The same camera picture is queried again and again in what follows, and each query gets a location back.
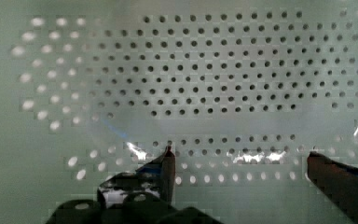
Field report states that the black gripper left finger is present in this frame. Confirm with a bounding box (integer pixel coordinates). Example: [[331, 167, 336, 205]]
[[46, 146, 223, 224]]

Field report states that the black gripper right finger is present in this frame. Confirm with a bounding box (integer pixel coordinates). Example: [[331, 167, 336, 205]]
[[307, 151, 358, 224]]

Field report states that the mint green plastic strainer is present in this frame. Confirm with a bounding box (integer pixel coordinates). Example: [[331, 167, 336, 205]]
[[0, 0, 358, 224]]

